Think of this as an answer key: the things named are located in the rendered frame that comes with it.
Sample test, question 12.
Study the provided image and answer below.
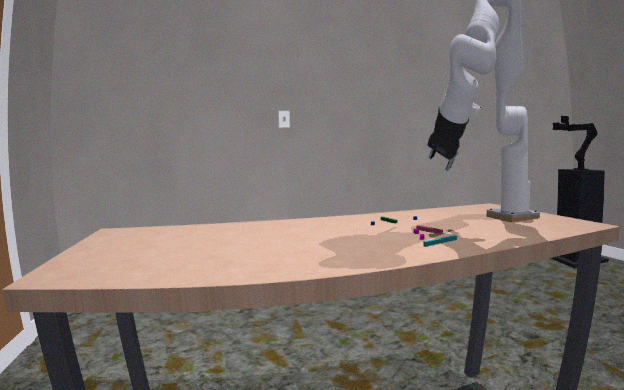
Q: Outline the turquoise rod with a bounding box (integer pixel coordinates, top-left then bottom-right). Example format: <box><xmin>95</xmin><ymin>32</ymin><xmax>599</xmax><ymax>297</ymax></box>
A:
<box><xmin>423</xmin><ymin>235</ymin><xmax>457</xmax><ymax>247</ymax></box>

